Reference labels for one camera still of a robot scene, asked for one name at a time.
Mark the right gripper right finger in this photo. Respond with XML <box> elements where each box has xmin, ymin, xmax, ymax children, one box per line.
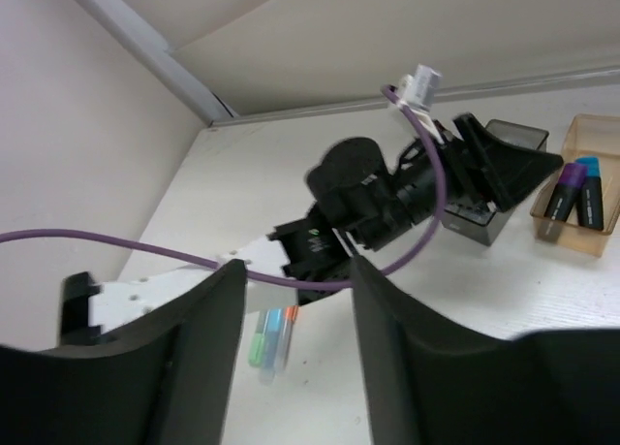
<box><xmin>351</xmin><ymin>256</ymin><xmax>619</xmax><ymax>444</ymax></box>

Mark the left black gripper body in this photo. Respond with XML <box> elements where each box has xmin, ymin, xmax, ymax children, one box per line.
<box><xmin>305</xmin><ymin>119</ymin><xmax>499</xmax><ymax>251</ymax></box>

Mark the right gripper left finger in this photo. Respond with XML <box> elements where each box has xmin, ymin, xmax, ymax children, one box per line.
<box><xmin>1</xmin><ymin>260</ymin><xmax>246</xmax><ymax>444</ymax></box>

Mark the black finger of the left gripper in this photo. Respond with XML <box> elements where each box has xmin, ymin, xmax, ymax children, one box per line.
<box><xmin>453</xmin><ymin>112</ymin><xmax>564</xmax><ymax>212</ymax></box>

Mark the purple cap black marker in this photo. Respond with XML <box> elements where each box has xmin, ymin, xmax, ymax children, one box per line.
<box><xmin>538</xmin><ymin>163</ymin><xmax>587</xmax><ymax>242</ymax></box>

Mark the blue cap black marker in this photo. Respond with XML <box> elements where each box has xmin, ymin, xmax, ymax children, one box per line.
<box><xmin>576</xmin><ymin>156</ymin><xmax>604</xmax><ymax>231</ymax></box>

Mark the green pastel highlighter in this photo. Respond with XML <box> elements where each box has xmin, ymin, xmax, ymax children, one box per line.
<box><xmin>248</xmin><ymin>310</ymin><xmax>268</xmax><ymax>367</ymax></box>

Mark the blue pastel highlighter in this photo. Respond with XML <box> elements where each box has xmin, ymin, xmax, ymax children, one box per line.
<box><xmin>259</xmin><ymin>308</ymin><xmax>285</xmax><ymax>385</ymax></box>

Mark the orange cap clear marker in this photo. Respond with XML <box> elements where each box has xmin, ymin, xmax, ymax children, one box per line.
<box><xmin>274</xmin><ymin>305</ymin><xmax>299</xmax><ymax>374</ymax></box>

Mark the dark grey transparent container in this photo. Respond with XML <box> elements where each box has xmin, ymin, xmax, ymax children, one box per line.
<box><xmin>442</xmin><ymin>119</ymin><xmax>549</xmax><ymax>246</ymax></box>

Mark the orange transparent container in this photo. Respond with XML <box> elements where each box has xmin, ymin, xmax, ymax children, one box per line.
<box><xmin>530</xmin><ymin>114</ymin><xmax>619</xmax><ymax>257</ymax></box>

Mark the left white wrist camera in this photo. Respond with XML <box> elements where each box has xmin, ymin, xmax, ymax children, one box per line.
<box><xmin>396</xmin><ymin>64</ymin><xmax>443</xmax><ymax>112</ymax></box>

